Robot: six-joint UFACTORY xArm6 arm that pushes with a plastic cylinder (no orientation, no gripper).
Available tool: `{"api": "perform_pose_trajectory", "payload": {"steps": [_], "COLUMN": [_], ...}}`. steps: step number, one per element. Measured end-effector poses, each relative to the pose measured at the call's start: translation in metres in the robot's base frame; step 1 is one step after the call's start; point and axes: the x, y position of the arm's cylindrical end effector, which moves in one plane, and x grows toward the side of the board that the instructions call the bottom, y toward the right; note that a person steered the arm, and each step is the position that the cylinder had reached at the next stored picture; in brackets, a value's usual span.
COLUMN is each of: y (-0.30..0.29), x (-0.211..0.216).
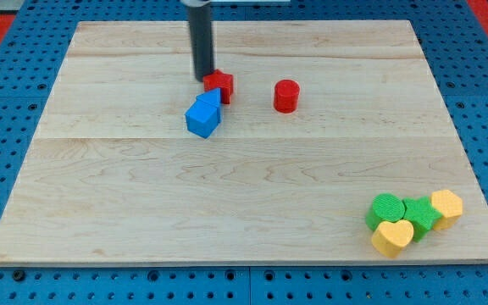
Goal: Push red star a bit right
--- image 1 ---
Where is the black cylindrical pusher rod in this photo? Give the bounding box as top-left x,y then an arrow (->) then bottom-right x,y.
186,0 -> 214,82

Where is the red star block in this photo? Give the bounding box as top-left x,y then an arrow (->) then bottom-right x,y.
202,69 -> 234,105

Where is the green star block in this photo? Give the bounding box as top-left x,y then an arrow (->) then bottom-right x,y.
402,197 -> 442,242

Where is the blue triangle block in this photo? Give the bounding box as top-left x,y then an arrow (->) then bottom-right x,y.
196,88 -> 222,108

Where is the blue cube block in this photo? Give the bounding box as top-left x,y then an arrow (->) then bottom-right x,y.
185,100 -> 221,138

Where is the red cylinder block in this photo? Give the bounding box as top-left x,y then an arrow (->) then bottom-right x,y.
273,79 -> 300,114

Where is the light wooden board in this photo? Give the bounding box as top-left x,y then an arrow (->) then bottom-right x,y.
0,20 -> 488,267

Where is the green cylinder block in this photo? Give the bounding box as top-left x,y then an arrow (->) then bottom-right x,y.
365,193 -> 406,231

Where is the yellow heart block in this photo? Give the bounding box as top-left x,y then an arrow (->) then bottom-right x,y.
371,219 -> 414,258

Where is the yellow hexagon block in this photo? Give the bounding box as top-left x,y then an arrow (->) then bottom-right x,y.
430,189 -> 463,230

